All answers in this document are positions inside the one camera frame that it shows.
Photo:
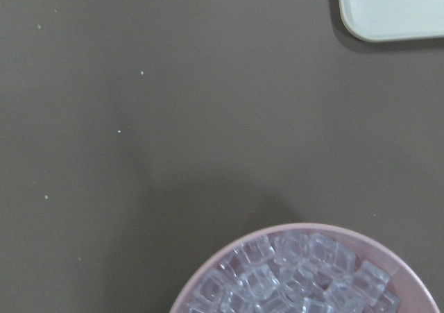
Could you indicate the pink bowl of ice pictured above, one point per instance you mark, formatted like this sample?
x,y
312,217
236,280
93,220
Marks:
x,y
306,267

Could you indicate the cream rabbit tray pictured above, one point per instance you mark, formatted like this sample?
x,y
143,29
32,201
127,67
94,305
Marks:
x,y
392,20

